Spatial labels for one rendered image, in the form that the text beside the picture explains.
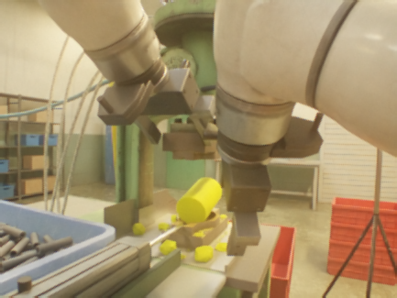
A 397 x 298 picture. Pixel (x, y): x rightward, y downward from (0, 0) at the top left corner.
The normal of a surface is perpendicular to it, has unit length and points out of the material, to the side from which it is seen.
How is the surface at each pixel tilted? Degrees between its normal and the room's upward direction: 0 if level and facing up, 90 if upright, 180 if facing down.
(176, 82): 56
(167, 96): 146
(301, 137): 40
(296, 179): 90
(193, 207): 106
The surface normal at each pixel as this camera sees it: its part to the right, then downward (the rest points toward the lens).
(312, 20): -0.53, 0.06
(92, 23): 0.19, 0.83
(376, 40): -0.70, -0.20
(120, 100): -0.31, -0.54
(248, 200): 0.01, 0.67
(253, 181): 0.04, -0.74
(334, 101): -0.78, 0.59
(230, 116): -0.71, 0.45
